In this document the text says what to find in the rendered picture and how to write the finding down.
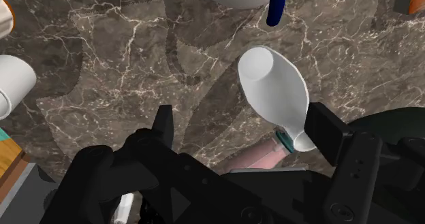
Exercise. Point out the small white cylinder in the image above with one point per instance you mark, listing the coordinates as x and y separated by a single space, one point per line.
124 208

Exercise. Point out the pink bottle with teal cap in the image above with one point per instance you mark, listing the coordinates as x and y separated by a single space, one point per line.
259 157

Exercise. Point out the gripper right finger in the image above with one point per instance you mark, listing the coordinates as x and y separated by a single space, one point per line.
352 170

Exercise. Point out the white vase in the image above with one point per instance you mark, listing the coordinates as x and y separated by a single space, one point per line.
275 90

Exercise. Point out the white mug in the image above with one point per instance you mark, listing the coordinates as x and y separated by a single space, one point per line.
13 80

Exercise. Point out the dark green round object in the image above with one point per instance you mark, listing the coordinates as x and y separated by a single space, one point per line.
391 123

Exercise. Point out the wooden block with teal patch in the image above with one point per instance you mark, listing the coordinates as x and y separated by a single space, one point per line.
10 163

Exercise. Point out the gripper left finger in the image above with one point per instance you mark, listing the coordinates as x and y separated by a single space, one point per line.
146 170

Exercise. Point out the cream and orange object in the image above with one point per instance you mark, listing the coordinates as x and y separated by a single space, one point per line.
4 17

